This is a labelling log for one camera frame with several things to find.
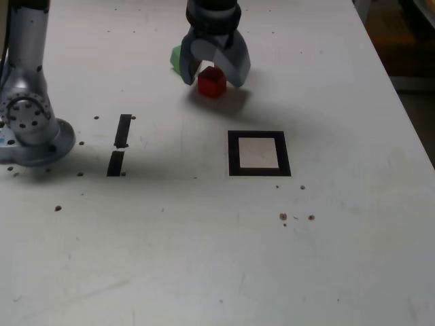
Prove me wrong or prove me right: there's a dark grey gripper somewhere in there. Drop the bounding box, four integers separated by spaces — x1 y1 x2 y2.
179 30 253 89

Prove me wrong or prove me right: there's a red cube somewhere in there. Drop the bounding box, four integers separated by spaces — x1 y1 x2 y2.
197 66 228 101

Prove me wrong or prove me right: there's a green cube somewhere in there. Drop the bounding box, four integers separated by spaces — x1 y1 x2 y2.
169 46 185 77

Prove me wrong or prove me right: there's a black tape square outline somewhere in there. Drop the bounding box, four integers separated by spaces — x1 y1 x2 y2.
227 130 293 178

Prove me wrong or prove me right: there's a black tape strip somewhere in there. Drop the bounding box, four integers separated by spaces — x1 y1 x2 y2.
106 113 133 178

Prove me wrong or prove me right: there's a grey metal bar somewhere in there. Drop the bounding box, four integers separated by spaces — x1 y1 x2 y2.
389 75 435 92

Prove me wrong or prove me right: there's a grey metal post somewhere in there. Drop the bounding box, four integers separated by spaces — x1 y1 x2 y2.
353 0 372 24

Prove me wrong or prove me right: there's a dark cable at arm base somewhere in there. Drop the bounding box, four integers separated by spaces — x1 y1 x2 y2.
0 5 12 90

